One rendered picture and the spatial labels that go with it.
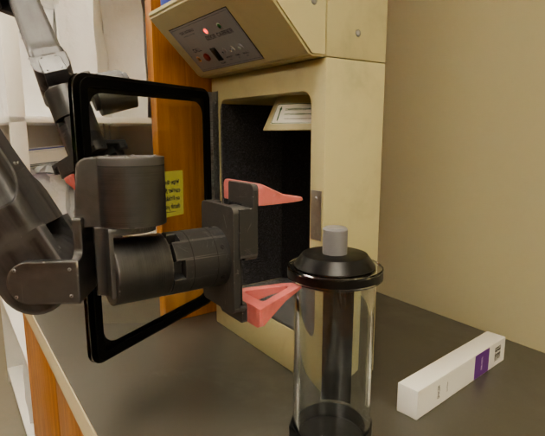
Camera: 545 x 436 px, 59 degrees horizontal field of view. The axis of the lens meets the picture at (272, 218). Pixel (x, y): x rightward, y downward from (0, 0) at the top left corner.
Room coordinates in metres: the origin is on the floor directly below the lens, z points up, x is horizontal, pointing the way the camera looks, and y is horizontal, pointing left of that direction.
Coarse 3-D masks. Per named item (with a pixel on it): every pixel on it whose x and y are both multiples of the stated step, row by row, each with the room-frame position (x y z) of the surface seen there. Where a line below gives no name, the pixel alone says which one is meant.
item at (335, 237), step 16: (336, 240) 0.51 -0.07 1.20; (304, 256) 0.52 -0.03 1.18; (320, 256) 0.51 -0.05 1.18; (336, 256) 0.51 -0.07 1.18; (352, 256) 0.51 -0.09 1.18; (368, 256) 0.52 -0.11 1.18; (320, 272) 0.49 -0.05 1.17; (336, 272) 0.48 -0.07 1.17; (352, 272) 0.48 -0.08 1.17; (368, 272) 0.49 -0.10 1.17
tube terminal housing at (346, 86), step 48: (336, 0) 0.66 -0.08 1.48; (384, 0) 0.71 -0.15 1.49; (336, 48) 0.66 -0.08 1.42; (384, 48) 0.71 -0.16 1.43; (240, 96) 0.82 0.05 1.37; (336, 96) 0.66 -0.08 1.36; (336, 144) 0.66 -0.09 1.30; (336, 192) 0.66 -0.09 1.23; (240, 336) 0.83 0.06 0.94; (288, 336) 0.71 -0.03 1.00
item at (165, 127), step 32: (96, 96) 0.66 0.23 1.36; (128, 96) 0.71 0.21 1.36; (96, 128) 0.65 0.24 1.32; (128, 128) 0.71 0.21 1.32; (160, 128) 0.77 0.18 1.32; (192, 128) 0.84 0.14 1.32; (192, 160) 0.84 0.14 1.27; (192, 192) 0.84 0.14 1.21; (192, 224) 0.84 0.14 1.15; (128, 320) 0.69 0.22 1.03
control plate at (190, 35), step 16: (208, 16) 0.72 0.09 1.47; (224, 16) 0.69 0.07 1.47; (176, 32) 0.82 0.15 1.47; (192, 32) 0.78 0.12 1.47; (208, 32) 0.75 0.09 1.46; (224, 32) 0.72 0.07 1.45; (240, 32) 0.70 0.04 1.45; (192, 48) 0.82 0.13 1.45; (208, 48) 0.79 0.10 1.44; (224, 48) 0.76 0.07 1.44; (240, 48) 0.73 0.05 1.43; (256, 48) 0.70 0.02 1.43; (208, 64) 0.83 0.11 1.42; (224, 64) 0.79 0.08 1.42
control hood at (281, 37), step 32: (192, 0) 0.72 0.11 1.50; (224, 0) 0.67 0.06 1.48; (256, 0) 0.62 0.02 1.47; (288, 0) 0.61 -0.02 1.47; (320, 0) 0.64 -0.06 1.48; (256, 32) 0.67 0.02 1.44; (288, 32) 0.63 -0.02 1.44; (320, 32) 0.64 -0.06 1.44; (192, 64) 0.87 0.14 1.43; (256, 64) 0.74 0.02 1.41
